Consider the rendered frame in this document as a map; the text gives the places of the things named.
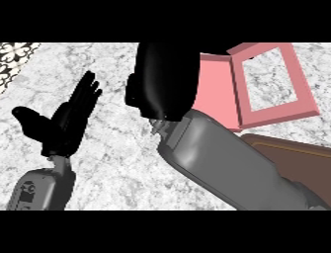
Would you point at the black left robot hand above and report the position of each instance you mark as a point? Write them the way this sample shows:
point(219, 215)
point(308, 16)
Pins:
point(65, 122)

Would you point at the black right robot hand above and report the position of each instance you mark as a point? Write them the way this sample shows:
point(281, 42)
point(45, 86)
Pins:
point(166, 82)

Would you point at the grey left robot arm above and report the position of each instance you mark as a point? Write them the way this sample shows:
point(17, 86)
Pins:
point(42, 186)

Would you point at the pink open box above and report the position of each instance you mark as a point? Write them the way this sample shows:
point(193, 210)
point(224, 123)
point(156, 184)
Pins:
point(262, 87)

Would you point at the brown wooden tray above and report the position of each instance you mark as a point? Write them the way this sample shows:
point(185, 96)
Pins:
point(309, 171)

